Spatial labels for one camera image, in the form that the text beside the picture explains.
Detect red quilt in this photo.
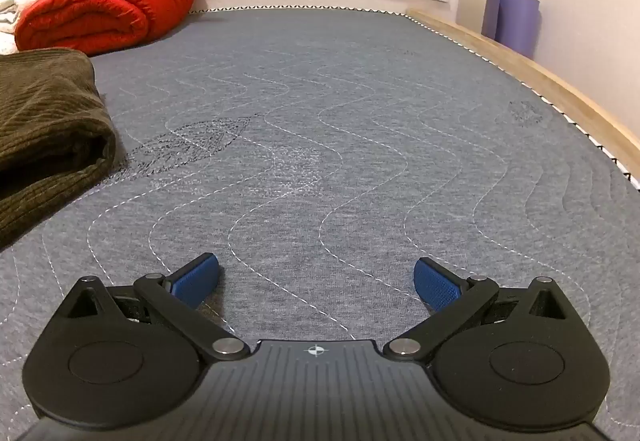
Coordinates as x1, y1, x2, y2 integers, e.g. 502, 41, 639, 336
15, 0, 201, 56

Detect purple yoga mat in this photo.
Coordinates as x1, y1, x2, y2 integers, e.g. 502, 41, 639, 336
481, 0, 541, 60

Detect white folded blanket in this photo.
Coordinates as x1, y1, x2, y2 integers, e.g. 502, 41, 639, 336
0, 0, 46, 56

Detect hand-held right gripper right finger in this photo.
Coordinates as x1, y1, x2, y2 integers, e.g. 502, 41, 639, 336
382, 257, 576, 363

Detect wooden bed frame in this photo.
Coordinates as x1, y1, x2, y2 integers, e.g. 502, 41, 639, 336
407, 10, 640, 182

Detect grey quilted mattress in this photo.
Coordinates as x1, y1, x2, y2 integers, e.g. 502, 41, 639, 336
0, 6, 640, 422

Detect olive corduroy pants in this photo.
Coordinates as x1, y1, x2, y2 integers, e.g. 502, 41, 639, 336
0, 47, 129, 250

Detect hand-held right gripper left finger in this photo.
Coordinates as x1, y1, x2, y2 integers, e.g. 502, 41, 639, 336
61, 252, 251, 363

